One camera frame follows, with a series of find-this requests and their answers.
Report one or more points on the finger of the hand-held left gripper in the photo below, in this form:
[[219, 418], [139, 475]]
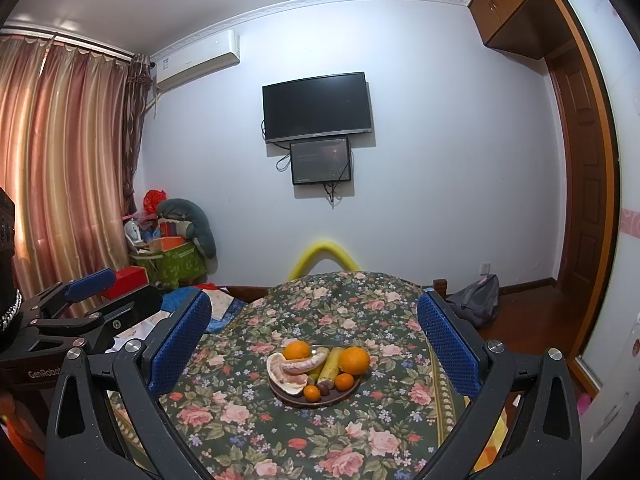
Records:
[[100, 327], [90, 284]]

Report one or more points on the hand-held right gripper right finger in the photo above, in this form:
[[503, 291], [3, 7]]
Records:
[[445, 340]]

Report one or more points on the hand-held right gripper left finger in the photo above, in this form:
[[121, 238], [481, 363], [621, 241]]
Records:
[[180, 340]]

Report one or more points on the large orange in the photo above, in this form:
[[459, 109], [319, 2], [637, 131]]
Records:
[[296, 347], [354, 360]]

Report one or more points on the small tangerine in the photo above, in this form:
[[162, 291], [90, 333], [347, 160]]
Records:
[[312, 393], [343, 381]]

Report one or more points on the peeled pomelo half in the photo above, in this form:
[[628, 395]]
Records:
[[285, 382]]

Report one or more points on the dark purple plate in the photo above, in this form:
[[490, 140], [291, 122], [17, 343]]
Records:
[[345, 394]]

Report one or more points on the pink pomelo segment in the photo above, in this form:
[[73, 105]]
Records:
[[305, 364]]

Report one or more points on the dark brown chestnut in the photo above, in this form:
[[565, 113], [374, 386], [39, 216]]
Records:
[[326, 388]]

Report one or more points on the cut banana piece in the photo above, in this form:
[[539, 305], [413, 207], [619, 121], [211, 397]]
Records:
[[315, 374], [331, 362]]

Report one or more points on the white printed cloth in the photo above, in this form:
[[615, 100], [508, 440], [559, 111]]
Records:
[[145, 327]]

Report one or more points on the blue patchwork quilt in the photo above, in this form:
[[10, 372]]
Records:
[[175, 302]]

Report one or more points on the red box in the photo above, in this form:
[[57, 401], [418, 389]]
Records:
[[132, 280]]

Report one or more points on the grey backpack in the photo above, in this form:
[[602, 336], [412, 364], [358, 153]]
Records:
[[475, 300]]

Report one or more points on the green fabric bag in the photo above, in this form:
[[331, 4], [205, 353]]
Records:
[[175, 265]]

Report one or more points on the orange box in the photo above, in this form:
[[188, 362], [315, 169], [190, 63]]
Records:
[[167, 244]]

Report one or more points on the red plastic bag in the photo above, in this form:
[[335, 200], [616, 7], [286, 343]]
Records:
[[155, 200]]

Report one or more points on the striped pink curtain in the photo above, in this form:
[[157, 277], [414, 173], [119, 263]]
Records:
[[60, 160]]

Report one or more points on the grey plush toy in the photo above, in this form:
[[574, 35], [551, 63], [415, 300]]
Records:
[[200, 220]]

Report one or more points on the yellow padded arch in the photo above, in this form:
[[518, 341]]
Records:
[[322, 247]]

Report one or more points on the floral tablecloth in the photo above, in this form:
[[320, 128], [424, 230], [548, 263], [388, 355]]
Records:
[[325, 440]]

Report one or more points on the brown sheer curtain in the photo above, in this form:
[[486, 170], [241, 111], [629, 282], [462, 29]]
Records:
[[137, 110]]

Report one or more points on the wooden door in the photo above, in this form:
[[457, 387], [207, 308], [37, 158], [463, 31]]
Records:
[[577, 170]]

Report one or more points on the white air conditioner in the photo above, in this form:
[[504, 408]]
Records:
[[197, 60]]

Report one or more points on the wooden overhead cabinet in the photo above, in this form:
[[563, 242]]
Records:
[[510, 15]]

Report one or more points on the white wall socket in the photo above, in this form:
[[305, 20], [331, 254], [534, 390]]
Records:
[[485, 268]]

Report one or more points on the small black wall monitor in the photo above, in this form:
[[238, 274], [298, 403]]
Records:
[[320, 160]]

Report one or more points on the wooden door frame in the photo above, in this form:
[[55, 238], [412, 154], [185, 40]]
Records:
[[612, 160]]

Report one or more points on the black wall television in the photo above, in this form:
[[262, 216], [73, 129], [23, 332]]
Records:
[[317, 105]]

